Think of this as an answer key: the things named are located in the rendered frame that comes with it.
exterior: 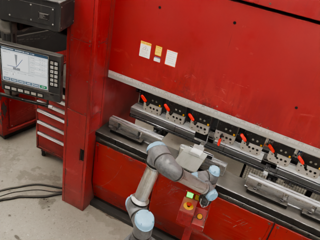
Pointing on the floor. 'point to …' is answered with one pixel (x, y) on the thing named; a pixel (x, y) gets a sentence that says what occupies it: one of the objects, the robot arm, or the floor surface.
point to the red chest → (51, 125)
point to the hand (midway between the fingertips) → (202, 206)
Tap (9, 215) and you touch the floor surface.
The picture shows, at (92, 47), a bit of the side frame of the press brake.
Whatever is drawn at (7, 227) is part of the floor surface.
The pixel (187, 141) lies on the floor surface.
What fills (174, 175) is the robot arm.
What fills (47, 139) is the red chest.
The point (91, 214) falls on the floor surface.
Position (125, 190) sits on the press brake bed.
